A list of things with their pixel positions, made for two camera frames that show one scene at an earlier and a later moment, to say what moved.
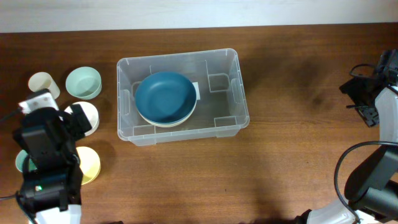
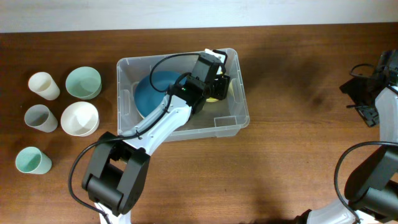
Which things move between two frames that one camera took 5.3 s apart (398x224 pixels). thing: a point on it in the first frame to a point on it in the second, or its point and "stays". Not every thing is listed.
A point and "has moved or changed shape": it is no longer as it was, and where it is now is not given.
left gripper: (77, 122) to (222, 84)
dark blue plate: (165, 98) stays
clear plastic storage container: (180, 96) stays
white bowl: (91, 112) stays
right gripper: (352, 88) stays
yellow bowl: (89, 165) has moved or changed shape
